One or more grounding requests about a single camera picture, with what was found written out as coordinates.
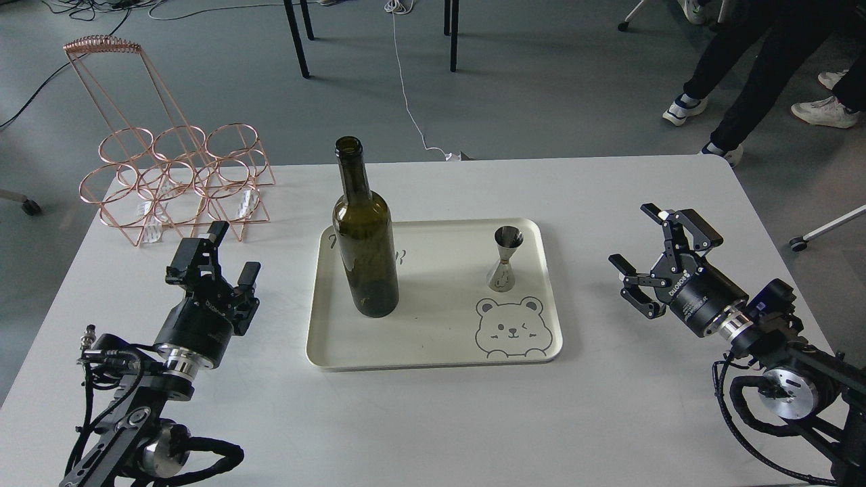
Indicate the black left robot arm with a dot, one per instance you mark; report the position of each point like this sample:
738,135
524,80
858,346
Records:
127,385

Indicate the office chair caster left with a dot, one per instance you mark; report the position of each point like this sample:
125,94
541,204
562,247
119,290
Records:
28,206

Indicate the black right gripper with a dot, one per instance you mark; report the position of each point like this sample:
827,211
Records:
700,292

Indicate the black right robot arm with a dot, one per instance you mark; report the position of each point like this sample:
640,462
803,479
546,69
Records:
777,382

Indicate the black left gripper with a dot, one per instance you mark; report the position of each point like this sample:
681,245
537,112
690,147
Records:
206,319

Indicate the person in black trousers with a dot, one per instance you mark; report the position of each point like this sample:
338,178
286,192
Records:
792,31

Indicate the white chair base leg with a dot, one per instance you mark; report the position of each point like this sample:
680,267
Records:
624,25

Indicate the dark green wine bottle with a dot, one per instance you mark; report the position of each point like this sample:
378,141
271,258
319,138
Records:
363,227

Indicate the copper wire wine rack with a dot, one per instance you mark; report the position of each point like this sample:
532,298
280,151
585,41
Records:
177,179

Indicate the office chair caster right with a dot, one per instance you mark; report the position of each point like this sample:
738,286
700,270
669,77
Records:
800,242

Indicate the cream bear serving tray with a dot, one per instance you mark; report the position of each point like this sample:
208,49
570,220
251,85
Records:
447,314

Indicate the steel double jigger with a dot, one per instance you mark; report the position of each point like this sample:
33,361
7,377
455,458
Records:
508,239

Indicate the office chair caster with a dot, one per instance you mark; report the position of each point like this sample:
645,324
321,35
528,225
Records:
28,206
800,242

